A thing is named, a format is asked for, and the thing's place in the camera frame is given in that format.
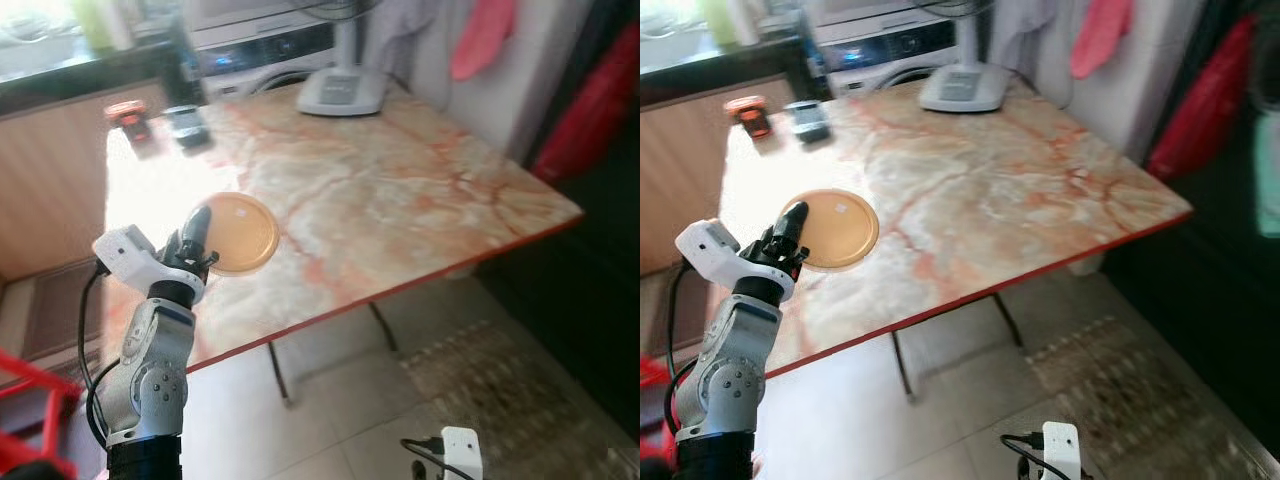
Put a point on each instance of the round orange plate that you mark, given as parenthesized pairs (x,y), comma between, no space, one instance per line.
(840,230)
(245,235)

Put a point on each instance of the wooden cabinet with black counter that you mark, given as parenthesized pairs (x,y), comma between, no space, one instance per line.
(680,170)
(50,180)

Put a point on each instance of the dark bottle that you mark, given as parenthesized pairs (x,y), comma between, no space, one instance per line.
(180,62)
(805,55)

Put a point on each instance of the red metal rack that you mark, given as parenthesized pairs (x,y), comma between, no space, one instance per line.
(655,385)
(30,400)

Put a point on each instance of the silver washing machine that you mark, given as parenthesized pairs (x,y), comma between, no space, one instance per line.
(890,52)
(270,55)

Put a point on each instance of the black wardrobe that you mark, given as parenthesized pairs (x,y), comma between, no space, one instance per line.
(590,260)
(1220,270)

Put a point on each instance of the white standing fan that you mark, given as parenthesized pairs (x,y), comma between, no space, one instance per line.
(962,88)
(342,92)

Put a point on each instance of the marble-pattern folding table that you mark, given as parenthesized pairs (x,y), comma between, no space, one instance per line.
(1000,200)
(400,200)

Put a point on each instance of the green bottle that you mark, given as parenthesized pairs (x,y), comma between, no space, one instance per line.
(720,18)
(95,22)

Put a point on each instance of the red hanging bag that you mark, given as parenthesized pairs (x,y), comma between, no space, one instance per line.
(1205,100)
(590,110)

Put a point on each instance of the grey hanging garment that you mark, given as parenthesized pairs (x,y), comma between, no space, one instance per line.
(1020,30)
(400,30)

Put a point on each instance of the white cabinet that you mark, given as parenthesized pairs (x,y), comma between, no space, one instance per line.
(1120,100)
(500,110)

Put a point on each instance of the speckled brown floor mat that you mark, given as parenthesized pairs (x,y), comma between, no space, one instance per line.
(500,395)
(1130,395)

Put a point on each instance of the pink hanging cloth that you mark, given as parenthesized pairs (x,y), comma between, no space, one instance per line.
(1100,35)
(482,38)

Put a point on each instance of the mint green hanging bag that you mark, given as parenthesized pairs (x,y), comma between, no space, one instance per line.
(1268,180)

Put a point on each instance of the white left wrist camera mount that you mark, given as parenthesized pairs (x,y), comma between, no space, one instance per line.
(128,253)
(708,245)

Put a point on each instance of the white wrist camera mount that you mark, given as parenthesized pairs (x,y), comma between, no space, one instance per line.
(1061,448)
(128,253)
(462,452)
(708,245)

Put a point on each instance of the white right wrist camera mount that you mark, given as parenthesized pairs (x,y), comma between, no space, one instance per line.
(462,452)
(1061,448)

